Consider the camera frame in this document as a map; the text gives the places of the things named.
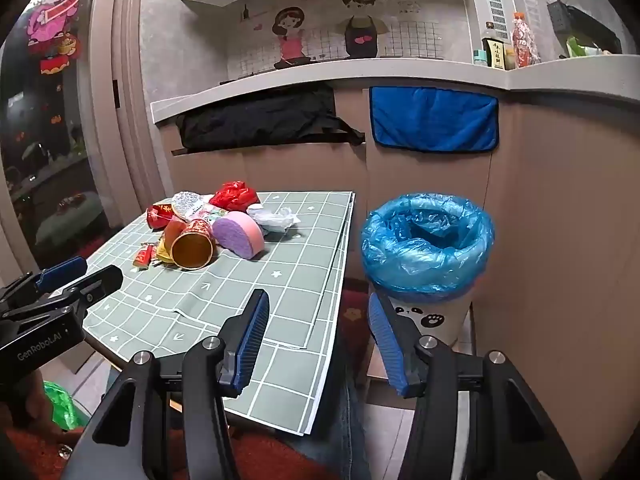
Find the beige counter cabinet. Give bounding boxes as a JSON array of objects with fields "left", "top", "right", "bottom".
[{"left": 160, "top": 82, "right": 640, "bottom": 411}]

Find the cartoon couple wall sticker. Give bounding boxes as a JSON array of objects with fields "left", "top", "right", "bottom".
[{"left": 227, "top": 0, "right": 468, "bottom": 78}]

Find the person's left forearm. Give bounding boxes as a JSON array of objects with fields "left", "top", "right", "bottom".
[{"left": 0, "top": 422, "right": 76, "bottom": 480}]

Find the dark sauce bottle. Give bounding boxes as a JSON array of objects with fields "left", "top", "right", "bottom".
[{"left": 481, "top": 22, "right": 506, "bottom": 71}]

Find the green checked tablecloth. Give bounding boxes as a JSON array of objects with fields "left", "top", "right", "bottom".
[{"left": 82, "top": 190, "right": 357, "bottom": 436}]

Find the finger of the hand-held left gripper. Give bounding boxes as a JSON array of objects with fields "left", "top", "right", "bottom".
[
  {"left": 0, "top": 265, "right": 124, "bottom": 323},
  {"left": 0, "top": 256, "right": 89, "bottom": 305}
]

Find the person's red sweater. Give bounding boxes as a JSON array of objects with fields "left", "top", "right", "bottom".
[{"left": 227, "top": 430, "right": 326, "bottom": 480}]

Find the red snack wrapper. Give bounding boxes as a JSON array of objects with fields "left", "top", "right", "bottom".
[{"left": 146, "top": 202, "right": 175, "bottom": 231}]

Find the person's blue jeans leg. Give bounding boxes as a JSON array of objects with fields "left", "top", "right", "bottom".
[{"left": 290, "top": 375, "right": 421, "bottom": 480}]

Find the white panda print bin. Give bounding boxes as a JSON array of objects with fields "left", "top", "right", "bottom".
[{"left": 370, "top": 280, "right": 473, "bottom": 353}]

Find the dark red flowered floor mat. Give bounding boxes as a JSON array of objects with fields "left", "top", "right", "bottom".
[{"left": 342, "top": 280, "right": 373, "bottom": 376}]

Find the white kitchen countertop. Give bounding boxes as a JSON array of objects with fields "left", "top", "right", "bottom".
[{"left": 150, "top": 52, "right": 640, "bottom": 126}]

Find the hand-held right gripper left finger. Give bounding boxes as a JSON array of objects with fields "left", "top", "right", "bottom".
[{"left": 62, "top": 289, "right": 271, "bottom": 480}]

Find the black perforated utensil holder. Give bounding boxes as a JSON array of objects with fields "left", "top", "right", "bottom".
[{"left": 546, "top": 1, "right": 573, "bottom": 33}]

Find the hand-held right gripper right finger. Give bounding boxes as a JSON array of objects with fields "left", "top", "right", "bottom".
[{"left": 367, "top": 292, "right": 583, "bottom": 480}]

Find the round glitter scrubber pad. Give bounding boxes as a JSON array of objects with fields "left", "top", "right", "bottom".
[{"left": 171, "top": 191, "right": 206, "bottom": 221}]

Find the blue towel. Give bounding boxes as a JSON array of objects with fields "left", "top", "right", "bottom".
[{"left": 369, "top": 86, "right": 500, "bottom": 153}]

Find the green vegetable bag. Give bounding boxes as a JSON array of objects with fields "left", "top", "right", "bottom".
[{"left": 566, "top": 36, "right": 608, "bottom": 58}]

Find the orange capped plastic bottle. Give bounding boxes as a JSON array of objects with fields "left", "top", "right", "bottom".
[{"left": 511, "top": 11, "right": 538, "bottom": 68}]

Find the yellow card package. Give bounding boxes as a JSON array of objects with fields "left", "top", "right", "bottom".
[{"left": 152, "top": 240, "right": 176, "bottom": 267}]

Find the purple and pink sponge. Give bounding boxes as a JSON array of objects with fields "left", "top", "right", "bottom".
[{"left": 211, "top": 211, "right": 265, "bottom": 260}]

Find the red plastic bag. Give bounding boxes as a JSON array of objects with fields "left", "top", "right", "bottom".
[{"left": 209, "top": 181, "right": 260, "bottom": 212}]

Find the black dish rack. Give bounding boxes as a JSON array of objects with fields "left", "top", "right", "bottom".
[{"left": 565, "top": 7, "right": 623, "bottom": 56}]

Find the red and gold paper cup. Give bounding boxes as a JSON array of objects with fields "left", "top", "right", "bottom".
[{"left": 170, "top": 218, "right": 216, "bottom": 272}]

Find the green plastic bag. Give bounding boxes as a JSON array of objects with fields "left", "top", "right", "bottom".
[{"left": 42, "top": 380, "right": 88, "bottom": 431}]

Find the white plastic bag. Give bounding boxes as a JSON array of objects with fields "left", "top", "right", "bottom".
[{"left": 247, "top": 203, "right": 301, "bottom": 235}]

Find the red festive window sticker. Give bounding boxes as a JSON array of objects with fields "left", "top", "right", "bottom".
[{"left": 27, "top": 0, "right": 83, "bottom": 76}]

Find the black cloth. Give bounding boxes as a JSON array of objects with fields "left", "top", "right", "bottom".
[{"left": 175, "top": 82, "right": 366, "bottom": 153}]

